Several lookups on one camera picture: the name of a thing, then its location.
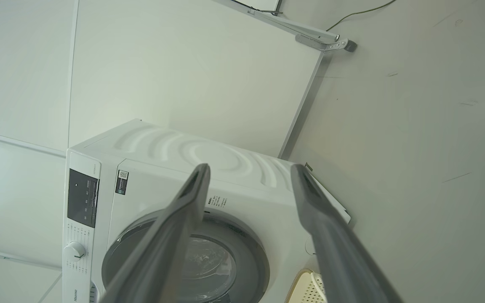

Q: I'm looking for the white wheeled partition panel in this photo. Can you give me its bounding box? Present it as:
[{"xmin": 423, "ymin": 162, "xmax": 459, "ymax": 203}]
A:
[{"xmin": 68, "ymin": 0, "xmax": 357, "ymax": 160}]

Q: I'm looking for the beige perforated laundry basket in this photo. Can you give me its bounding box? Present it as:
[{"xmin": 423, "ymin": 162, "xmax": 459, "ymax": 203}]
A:
[{"xmin": 285, "ymin": 269, "xmax": 327, "ymax": 303}]

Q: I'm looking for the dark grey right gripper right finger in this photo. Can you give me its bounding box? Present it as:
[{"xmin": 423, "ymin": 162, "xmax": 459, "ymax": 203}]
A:
[{"xmin": 290, "ymin": 163, "xmax": 403, "ymax": 303}]

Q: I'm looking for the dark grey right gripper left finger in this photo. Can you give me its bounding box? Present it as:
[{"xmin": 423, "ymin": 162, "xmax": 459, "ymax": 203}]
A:
[{"xmin": 101, "ymin": 163, "xmax": 211, "ymax": 303}]

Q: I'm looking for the white washing machine dial knob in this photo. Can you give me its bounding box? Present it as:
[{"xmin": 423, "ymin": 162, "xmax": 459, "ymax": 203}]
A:
[{"xmin": 64, "ymin": 241, "xmax": 86, "ymax": 262}]

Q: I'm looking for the black washing machine display panel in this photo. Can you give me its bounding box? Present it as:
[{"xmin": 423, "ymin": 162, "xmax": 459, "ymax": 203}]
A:
[{"xmin": 67, "ymin": 168, "xmax": 100, "ymax": 229}]

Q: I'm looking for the black floor cable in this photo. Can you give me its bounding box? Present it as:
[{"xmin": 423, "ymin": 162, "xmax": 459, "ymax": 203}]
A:
[{"xmin": 326, "ymin": 0, "xmax": 397, "ymax": 32}]

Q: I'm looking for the white front-load washing machine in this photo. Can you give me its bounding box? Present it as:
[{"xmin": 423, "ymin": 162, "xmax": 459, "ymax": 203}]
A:
[{"xmin": 61, "ymin": 119, "xmax": 351, "ymax": 303}]

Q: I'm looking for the washing machine glass door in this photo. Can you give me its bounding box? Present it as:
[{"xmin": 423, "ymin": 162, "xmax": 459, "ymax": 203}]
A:
[{"xmin": 101, "ymin": 209, "xmax": 270, "ymax": 303}]

